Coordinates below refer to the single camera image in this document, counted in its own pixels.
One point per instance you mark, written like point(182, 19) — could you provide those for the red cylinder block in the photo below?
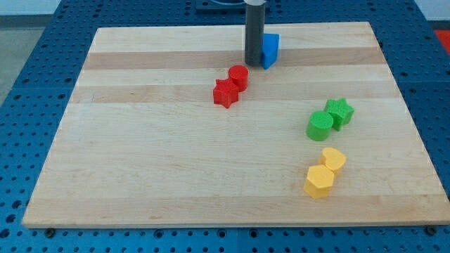
point(239, 75)

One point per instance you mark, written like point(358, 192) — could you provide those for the red star block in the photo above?
point(225, 92)

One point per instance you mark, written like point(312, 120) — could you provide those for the green star block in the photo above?
point(341, 112)

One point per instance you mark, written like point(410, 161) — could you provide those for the light wooden board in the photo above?
point(141, 143)

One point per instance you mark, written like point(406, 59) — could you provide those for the blue wedge block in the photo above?
point(269, 50)

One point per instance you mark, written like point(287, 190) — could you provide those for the green cylinder block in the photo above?
point(319, 126)

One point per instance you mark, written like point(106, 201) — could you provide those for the yellow heart block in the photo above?
point(333, 159)

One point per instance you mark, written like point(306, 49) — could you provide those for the yellow hexagon block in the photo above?
point(319, 181)

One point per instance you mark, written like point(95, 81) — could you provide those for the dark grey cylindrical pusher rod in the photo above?
point(254, 30)

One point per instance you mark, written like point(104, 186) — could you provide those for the dark blue robot mount plate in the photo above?
point(231, 6)

